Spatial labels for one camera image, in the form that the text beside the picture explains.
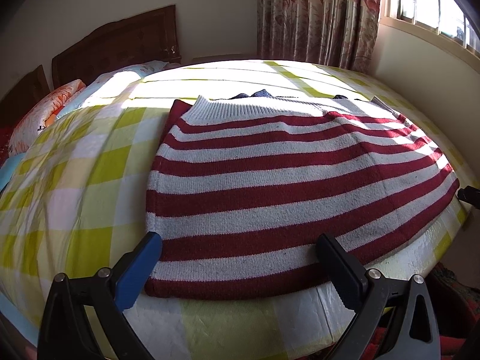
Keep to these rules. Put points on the dark wooden headboard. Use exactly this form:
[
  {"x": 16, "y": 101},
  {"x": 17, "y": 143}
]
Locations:
[
  {"x": 30, "y": 90},
  {"x": 138, "y": 39}
]

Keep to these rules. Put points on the dark wooden headboard right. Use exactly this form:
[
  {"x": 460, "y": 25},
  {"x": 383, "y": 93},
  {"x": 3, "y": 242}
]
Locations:
[{"x": 138, "y": 39}]

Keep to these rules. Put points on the orange floral pillow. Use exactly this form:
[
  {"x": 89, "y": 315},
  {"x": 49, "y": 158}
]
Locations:
[{"x": 42, "y": 116}]

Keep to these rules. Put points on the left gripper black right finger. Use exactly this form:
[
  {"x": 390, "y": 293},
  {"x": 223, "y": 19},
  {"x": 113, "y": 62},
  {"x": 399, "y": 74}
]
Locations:
[{"x": 347, "y": 274}]

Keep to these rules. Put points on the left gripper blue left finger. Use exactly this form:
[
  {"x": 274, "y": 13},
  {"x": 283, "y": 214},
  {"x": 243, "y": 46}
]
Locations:
[{"x": 131, "y": 272}]

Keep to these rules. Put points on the light blue blanket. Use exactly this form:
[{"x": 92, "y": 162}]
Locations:
[{"x": 8, "y": 168}]

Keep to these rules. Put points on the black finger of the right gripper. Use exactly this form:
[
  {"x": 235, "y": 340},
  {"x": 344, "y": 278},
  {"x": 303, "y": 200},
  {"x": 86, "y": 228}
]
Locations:
[{"x": 469, "y": 195}]

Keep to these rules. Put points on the window with metal bars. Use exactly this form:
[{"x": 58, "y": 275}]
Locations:
[{"x": 443, "y": 17}]

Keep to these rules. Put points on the red white striped navy sweater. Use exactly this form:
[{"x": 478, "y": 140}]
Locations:
[{"x": 240, "y": 189}]

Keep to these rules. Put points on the pink floral curtain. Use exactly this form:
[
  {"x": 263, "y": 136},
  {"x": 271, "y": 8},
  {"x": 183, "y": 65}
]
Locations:
[{"x": 336, "y": 33}]

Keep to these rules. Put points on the light blue floral pillow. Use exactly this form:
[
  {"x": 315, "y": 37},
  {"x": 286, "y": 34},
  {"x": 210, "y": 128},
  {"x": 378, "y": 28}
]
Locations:
[{"x": 111, "y": 84}]

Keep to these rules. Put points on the dark wooden headboard left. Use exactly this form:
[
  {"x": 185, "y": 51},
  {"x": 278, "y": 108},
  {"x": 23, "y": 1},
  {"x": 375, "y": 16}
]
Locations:
[{"x": 30, "y": 90}]

